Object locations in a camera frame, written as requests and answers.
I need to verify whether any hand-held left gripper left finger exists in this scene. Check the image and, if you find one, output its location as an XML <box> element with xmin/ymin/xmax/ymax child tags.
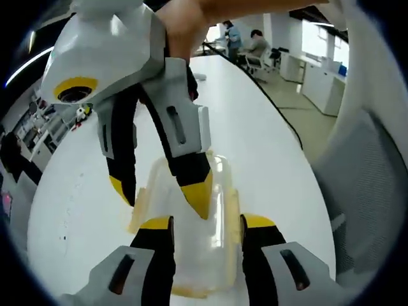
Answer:
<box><xmin>59</xmin><ymin>215</ymin><xmax>177</xmax><ymax>306</ymax></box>

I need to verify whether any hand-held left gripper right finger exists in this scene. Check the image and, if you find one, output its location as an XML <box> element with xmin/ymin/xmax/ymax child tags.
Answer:
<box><xmin>238</xmin><ymin>214</ymin><xmax>344</xmax><ymax>306</ymax></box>

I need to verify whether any clear plastic food container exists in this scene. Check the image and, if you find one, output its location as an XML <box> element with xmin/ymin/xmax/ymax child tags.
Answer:
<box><xmin>127</xmin><ymin>152</ymin><xmax>244</xmax><ymax>299</ymax></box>

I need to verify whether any person's right hand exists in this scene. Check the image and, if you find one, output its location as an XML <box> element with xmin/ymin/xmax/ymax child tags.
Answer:
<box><xmin>155</xmin><ymin>0</ymin><xmax>331</xmax><ymax>68</ymax></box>

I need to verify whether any small white yellow toy figure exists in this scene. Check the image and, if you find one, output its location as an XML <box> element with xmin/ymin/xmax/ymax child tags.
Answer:
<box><xmin>71</xmin><ymin>102</ymin><xmax>96</xmax><ymax>131</ymax></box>

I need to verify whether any ceiling light strip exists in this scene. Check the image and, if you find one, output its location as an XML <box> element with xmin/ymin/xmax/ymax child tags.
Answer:
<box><xmin>4</xmin><ymin>46</ymin><xmax>55</xmax><ymax>87</ymax></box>

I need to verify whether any cluttered storage shelf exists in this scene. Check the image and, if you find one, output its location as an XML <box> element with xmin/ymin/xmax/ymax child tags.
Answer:
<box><xmin>11</xmin><ymin>91</ymin><xmax>73</xmax><ymax>162</ymax></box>

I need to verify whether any white swivel office chair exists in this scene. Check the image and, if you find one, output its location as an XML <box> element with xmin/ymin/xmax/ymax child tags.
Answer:
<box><xmin>247</xmin><ymin>47</ymin><xmax>282</xmax><ymax>82</ymax></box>

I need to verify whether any white mesh office chair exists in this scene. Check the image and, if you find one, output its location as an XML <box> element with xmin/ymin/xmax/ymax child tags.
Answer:
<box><xmin>310</xmin><ymin>0</ymin><xmax>408</xmax><ymax>288</ymax></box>

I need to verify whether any white office desk row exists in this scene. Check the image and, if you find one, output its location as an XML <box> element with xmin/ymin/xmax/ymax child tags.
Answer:
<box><xmin>279</xmin><ymin>50</ymin><xmax>349</xmax><ymax>117</ymax></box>

